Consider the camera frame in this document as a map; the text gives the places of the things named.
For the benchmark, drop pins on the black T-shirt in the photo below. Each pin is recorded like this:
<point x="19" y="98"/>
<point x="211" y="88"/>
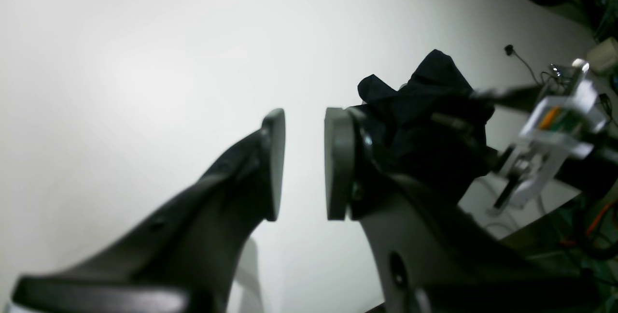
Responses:
<point x="433" y="126"/>

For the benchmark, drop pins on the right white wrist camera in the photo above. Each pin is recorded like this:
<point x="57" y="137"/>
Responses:
<point x="570" y="123"/>

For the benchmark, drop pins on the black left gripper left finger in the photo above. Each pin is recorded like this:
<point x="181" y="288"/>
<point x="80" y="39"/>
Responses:
<point x="183" y="257"/>

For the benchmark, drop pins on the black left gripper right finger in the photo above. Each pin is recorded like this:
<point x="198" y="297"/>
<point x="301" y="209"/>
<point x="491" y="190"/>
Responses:
<point x="431" y="257"/>

